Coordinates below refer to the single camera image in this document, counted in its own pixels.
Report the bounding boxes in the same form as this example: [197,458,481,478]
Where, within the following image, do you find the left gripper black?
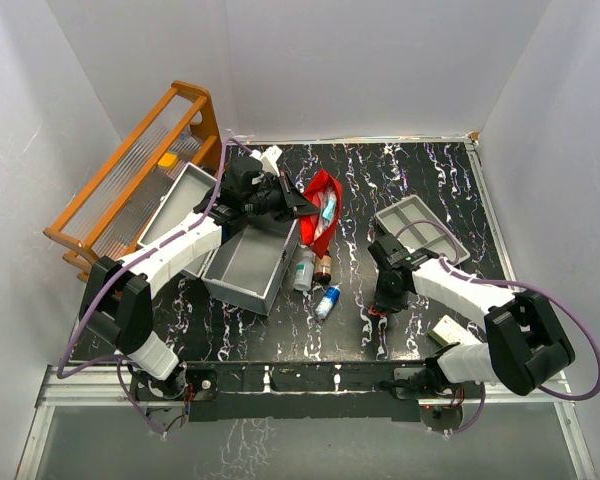
[243,171,319,224]

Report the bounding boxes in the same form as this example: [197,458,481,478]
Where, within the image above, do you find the red first aid pouch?
[300,169,343,258]

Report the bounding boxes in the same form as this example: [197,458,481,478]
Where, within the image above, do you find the light blue plastic tweezers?
[321,192,337,222]

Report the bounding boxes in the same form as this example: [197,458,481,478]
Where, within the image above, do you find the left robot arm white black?
[80,158,320,399]

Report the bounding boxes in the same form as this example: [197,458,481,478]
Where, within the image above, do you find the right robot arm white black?
[368,234,575,397]

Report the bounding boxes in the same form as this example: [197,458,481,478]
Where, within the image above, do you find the white green medicine bottle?
[293,248,315,292]

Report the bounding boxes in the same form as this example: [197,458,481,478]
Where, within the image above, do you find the grey metal medicine case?
[137,164,299,316]

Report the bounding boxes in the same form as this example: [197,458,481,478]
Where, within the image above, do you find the grey divided plastic tray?
[374,195,470,265]

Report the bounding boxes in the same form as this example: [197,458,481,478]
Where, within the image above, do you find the white blue spray bottle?
[315,285,341,321]

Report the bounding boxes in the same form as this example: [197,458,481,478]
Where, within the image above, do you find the white green small box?
[428,315,481,346]

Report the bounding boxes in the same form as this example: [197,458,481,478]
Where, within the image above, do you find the brown bottle orange cap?
[314,252,332,285]

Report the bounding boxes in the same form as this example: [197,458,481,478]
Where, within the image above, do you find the yellow block on rack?
[158,152,179,170]

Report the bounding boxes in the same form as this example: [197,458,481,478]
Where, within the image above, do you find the orange wooden rack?
[44,81,221,282]

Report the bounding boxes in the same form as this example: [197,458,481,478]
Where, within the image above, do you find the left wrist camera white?
[250,145,283,176]

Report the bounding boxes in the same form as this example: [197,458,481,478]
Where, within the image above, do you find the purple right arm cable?
[394,219,600,435]

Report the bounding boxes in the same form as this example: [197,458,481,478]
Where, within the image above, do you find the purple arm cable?
[394,219,600,435]
[57,137,254,438]

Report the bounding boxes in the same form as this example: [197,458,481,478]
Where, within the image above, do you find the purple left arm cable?
[57,137,254,438]

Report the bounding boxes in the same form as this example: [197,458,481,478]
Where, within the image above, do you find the aluminium front rail frame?
[17,368,597,479]

